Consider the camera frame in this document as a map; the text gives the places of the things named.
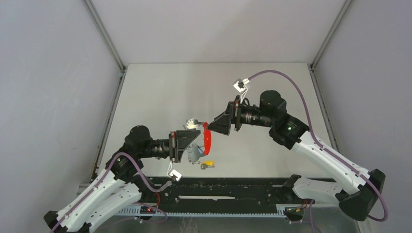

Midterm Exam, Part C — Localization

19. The metal key holder red handle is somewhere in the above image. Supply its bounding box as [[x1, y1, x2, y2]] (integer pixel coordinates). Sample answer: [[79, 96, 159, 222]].
[[184, 118, 212, 164]]

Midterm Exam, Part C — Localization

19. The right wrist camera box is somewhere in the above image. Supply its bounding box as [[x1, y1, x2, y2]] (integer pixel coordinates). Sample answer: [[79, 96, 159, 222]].
[[233, 78, 250, 103]]

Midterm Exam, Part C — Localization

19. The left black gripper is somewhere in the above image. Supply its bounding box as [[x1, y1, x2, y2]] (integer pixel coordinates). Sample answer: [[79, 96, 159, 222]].
[[139, 130, 201, 162]]

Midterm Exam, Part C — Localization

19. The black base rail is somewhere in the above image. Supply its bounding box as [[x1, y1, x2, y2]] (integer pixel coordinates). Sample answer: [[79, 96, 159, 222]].
[[140, 177, 309, 213]]

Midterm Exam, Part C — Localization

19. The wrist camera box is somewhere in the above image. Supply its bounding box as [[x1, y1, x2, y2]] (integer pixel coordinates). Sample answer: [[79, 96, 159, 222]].
[[233, 78, 250, 103], [167, 161, 183, 182]]

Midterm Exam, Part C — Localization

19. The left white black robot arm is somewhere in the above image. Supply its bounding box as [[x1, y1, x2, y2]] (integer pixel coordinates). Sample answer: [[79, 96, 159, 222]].
[[43, 125, 201, 233]]

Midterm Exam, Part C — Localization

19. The yellow key tag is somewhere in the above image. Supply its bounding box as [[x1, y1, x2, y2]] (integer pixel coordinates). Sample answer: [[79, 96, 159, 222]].
[[205, 161, 215, 168]]

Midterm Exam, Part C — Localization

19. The grey slotted cable duct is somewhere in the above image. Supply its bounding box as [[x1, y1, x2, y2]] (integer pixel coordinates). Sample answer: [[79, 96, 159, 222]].
[[113, 205, 293, 218]]

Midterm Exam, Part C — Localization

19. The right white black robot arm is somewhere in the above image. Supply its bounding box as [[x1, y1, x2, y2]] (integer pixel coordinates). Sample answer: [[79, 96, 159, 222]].
[[207, 90, 386, 221]]

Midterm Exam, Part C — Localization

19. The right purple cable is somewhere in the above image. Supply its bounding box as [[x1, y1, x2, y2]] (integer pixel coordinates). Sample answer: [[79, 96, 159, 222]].
[[246, 69, 389, 233]]

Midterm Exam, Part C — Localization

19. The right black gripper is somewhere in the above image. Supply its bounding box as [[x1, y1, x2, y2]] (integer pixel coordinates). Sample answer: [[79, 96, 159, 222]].
[[206, 96, 274, 135]]

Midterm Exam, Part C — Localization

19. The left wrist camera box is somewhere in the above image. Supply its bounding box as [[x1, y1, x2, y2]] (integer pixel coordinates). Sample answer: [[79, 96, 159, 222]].
[[167, 161, 183, 182]]

